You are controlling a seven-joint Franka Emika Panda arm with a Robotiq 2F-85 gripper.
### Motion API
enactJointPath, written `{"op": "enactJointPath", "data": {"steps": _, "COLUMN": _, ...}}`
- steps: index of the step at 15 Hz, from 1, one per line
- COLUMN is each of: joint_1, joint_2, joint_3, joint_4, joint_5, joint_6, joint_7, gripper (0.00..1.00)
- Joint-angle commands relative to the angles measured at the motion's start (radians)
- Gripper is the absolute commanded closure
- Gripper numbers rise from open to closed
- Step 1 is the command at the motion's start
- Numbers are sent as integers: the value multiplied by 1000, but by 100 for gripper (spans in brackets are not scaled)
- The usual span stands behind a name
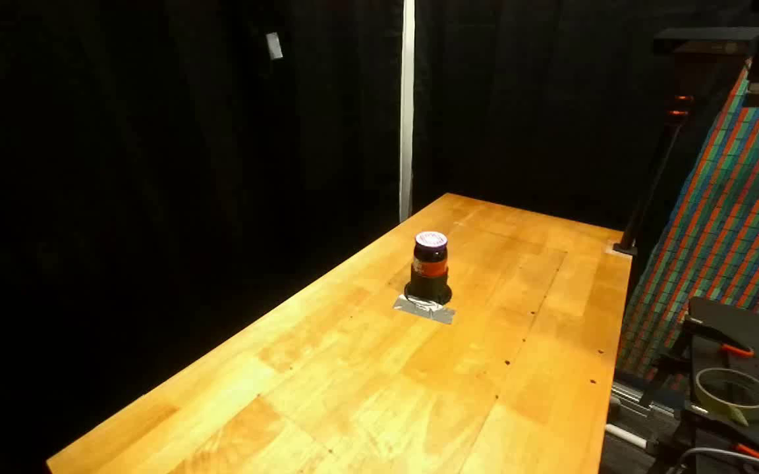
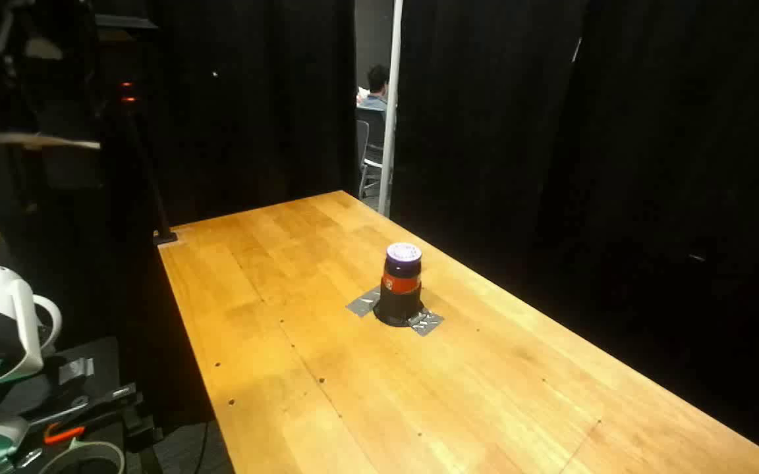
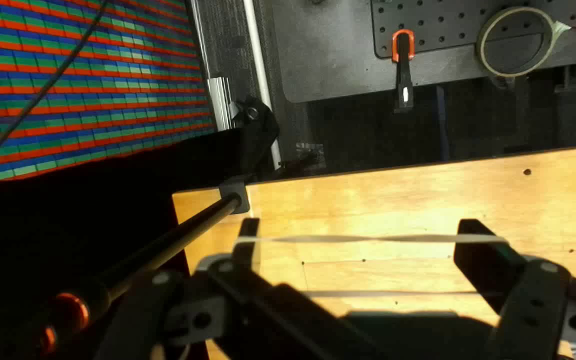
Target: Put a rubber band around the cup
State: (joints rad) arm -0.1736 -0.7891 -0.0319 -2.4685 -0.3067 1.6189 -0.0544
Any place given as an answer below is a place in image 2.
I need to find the black cylinder with orange top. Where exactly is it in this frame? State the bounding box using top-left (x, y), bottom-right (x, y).
top-left (370, 239), bottom-right (426, 330)

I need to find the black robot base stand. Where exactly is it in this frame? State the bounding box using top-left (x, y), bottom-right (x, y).
top-left (0, 334), bottom-right (162, 474)

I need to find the grey chair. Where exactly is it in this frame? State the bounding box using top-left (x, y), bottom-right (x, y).
top-left (356, 107), bottom-right (389, 202)

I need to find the white vertical pole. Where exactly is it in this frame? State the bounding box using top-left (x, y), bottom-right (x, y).
top-left (373, 0), bottom-right (406, 219)

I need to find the seated person in background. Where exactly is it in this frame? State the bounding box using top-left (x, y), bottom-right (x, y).
top-left (352, 60), bottom-right (393, 113)

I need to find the black curtain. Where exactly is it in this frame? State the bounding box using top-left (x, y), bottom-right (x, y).
top-left (389, 0), bottom-right (759, 458)
top-left (144, 0), bottom-right (357, 226)

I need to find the tan wooden board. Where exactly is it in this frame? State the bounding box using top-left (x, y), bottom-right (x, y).
top-left (0, 130), bottom-right (101, 152)

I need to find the grey duct tape strip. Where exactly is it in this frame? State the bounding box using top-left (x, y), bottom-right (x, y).
top-left (345, 285), bottom-right (383, 319)
top-left (406, 306), bottom-right (445, 338)

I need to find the black tripod with camera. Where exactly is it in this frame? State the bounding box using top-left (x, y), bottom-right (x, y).
top-left (100, 77), bottom-right (179, 248)

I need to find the orange handled tool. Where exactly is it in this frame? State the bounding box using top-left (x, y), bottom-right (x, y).
top-left (42, 422), bottom-right (90, 447)

